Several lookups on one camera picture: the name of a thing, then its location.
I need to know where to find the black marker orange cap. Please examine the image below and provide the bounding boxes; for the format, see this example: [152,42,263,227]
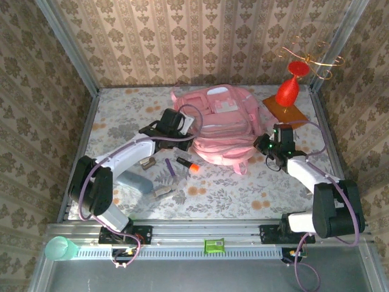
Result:
[176,156,200,173]

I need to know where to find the purple pen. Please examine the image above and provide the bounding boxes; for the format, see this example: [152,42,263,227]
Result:
[164,158,177,178]

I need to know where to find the pink student backpack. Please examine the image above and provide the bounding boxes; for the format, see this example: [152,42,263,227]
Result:
[170,84,266,176]

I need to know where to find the small beige white stationery item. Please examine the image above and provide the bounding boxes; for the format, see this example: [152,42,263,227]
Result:
[151,186,179,201]

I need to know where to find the small tan cylindrical item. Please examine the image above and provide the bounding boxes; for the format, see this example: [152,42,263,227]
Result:
[140,156,157,171]

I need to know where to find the red goblet shaped ornament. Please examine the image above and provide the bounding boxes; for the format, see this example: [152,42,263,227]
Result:
[275,60,311,109]

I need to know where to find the floral table cover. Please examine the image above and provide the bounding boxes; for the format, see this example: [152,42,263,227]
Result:
[67,86,349,220]

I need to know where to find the green wrapped packet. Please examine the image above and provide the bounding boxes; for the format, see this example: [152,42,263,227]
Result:
[203,237,226,254]

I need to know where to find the grey metal panel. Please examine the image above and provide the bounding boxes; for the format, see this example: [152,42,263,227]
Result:
[29,245,385,292]

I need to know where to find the teal plastic cup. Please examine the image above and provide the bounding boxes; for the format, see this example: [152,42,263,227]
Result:
[44,236,81,262]

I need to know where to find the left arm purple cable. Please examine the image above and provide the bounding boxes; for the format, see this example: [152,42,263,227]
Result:
[78,103,204,269]

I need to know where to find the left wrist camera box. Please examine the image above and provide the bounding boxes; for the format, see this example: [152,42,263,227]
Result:
[181,113,196,134]

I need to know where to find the orange wooden base plate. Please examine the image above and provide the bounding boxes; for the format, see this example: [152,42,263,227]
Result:
[263,93,308,127]

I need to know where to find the aluminium side rail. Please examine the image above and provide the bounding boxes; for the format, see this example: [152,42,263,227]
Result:
[56,92,101,223]
[309,87,362,221]

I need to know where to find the gold wire ornament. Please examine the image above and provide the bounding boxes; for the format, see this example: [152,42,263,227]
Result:
[277,35,346,114]

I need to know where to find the aluminium mounting rail beam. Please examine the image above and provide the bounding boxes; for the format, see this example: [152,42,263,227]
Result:
[45,219,374,246]

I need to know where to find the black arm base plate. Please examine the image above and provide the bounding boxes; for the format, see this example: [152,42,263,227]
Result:
[98,224,153,245]
[259,224,316,245]

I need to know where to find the white slotted cable duct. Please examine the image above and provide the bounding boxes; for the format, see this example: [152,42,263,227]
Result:
[75,245,283,261]

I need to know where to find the aluminium frame post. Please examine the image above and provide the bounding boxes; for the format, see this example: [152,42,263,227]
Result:
[309,0,371,94]
[33,0,100,97]

